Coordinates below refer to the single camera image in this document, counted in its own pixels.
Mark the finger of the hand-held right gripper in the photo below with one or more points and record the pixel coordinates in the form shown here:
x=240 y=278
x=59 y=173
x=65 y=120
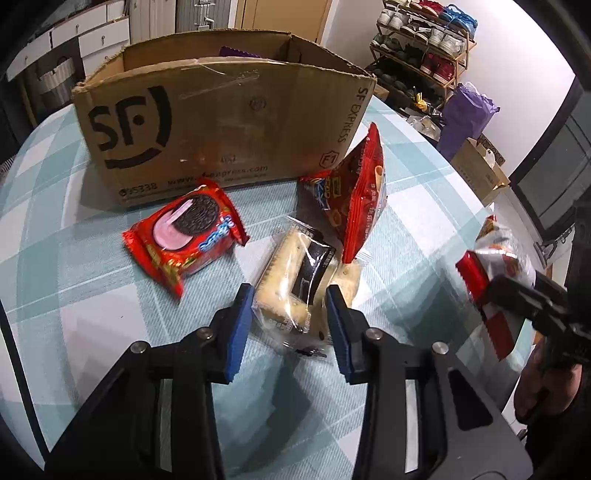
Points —
x=521 y=295

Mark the white and red crisp packet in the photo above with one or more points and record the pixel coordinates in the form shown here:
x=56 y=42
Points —
x=503 y=249

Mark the red sandwich cookie packet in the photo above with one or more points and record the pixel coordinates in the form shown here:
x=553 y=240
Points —
x=184 y=230

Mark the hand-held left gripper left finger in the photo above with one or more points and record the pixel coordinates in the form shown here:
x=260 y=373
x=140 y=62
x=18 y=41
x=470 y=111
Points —
x=238 y=332

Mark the red chip bag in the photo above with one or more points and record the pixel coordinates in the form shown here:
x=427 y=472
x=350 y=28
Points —
x=360 y=194

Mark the silver suitcase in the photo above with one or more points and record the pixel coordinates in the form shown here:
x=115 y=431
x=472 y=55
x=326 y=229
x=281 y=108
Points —
x=203 y=14

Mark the striped laundry basket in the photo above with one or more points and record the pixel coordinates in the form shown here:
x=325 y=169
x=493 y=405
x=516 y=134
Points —
x=60 y=74

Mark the clear cracker packet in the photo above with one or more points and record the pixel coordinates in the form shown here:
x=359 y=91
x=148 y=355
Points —
x=286 y=267

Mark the clear plastic bag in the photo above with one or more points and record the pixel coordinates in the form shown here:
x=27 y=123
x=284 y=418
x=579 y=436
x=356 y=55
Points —
x=427 y=122

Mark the person's right forearm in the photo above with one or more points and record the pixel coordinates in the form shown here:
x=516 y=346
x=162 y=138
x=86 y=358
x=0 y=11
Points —
x=563 y=452

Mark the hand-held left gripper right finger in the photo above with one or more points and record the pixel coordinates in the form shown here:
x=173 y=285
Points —
x=341 y=337

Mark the beige suitcase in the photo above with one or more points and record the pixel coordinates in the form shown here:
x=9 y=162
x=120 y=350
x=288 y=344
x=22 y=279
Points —
x=152 y=18

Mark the purple bag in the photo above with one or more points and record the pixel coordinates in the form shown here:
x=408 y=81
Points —
x=466 y=120

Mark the wooden door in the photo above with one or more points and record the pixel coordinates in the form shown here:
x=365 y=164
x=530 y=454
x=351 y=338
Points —
x=286 y=18

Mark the person's right hand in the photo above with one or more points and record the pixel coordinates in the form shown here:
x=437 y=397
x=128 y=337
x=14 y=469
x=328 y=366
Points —
x=535 y=392

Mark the wooden shoe rack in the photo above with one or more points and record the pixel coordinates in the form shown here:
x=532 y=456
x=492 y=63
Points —
x=463 y=60

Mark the small brown cardboard box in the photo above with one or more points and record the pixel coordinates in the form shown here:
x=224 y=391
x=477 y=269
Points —
x=475 y=175

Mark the purple candy packet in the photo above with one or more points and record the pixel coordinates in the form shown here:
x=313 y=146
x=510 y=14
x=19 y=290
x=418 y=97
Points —
x=238 y=52

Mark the white dresser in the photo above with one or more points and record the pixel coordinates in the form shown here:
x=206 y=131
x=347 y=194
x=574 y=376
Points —
x=101 y=37

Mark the rows of assorted shoes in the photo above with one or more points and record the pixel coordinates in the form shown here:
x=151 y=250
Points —
x=425 y=41

